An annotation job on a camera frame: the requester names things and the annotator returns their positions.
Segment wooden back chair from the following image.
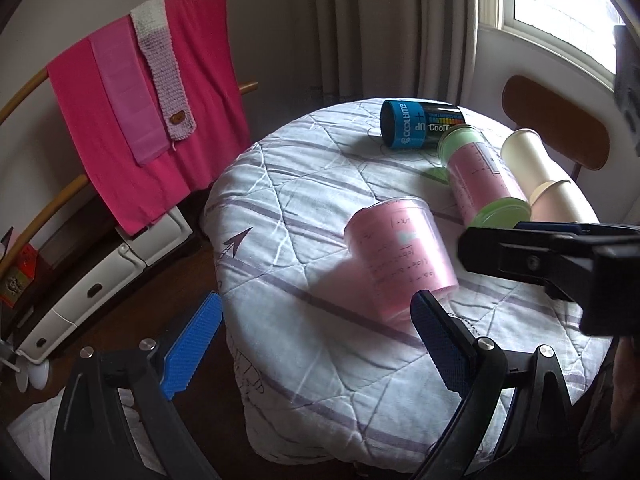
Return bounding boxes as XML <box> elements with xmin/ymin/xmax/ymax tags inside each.
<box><xmin>501</xmin><ymin>75</ymin><xmax>611</xmax><ymax>177</ymax></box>

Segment white crumpled cloth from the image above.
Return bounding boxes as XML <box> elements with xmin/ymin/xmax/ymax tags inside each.
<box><xmin>9</xmin><ymin>389</ymin><xmax>166</xmax><ymax>479</ymax></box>

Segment blue black printed cup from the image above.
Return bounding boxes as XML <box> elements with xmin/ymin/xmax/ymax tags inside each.
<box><xmin>380</xmin><ymin>99</ymin><xmax>465</xmax><ymax>150</ymax></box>

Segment red box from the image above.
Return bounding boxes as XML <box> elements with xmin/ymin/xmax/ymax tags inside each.
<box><xmin>0</xmin><ymin>244</ymin><xmax>38</xmax><ymax>308</ymax></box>

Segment pink paper cup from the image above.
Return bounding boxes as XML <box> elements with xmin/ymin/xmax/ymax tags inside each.
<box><xmin>344</xmin><ymin>196</ymin><xmax>458</xmax><ymax>322</ymax></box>

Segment knitted lilac white strap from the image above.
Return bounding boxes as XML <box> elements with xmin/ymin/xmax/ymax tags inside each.
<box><xmin>129</xmin><ymin>0</ymin><xmax>198</xmax><ymax>142</ymax></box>

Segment white window frame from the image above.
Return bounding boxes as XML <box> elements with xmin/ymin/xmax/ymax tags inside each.
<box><xmin>478</xmin><ymin>0</ymin><xmax>624</xmax><ymax>88</ymax></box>

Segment white paper cup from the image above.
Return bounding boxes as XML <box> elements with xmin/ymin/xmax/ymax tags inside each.
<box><xmin>532</xmin><ymin>180</ymin><xmax>599</xmax><ymax>223</ymax></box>
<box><xmin>500</xmin><ymin>128</ymin><xmax>565</xmax><ymax>198</ymax></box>

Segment light pink hanging cloth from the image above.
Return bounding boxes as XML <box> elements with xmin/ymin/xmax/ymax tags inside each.
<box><xmin>89</xmin><ymin>18</ymin><xmax>169</xmax><ymax>166</ymax></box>

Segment magenta hanging towel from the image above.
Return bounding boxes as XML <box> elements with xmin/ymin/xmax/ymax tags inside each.
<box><xmin>45</xmin><ymin>0</ymin><xmax>253</xmax><ymax>238</ymax></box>

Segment pink and green cup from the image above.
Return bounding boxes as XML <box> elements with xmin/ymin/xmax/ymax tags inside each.
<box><xmin>437</xmin><ymin>124</ymin><xmax>532</xmax><ymax>229</ymax></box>

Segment grey curtain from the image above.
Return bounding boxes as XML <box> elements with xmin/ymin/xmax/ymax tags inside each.
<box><xmin>314</xmin><ymin>0</ymin><xmax>480</xmax><ymax>104</ymax></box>

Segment wooden towel rack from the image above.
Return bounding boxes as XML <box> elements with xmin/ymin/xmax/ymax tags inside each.
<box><xmin>0</xmin><ymin>0</ymin><xmax>260</xmax><ymax>281</ymax></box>

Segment white purple quilted tablecloth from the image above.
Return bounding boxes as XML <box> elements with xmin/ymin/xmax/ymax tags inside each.
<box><xmin>199</xmin><ymin>97</ymin><xmax>614</xmax><ymax>474</ymax></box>

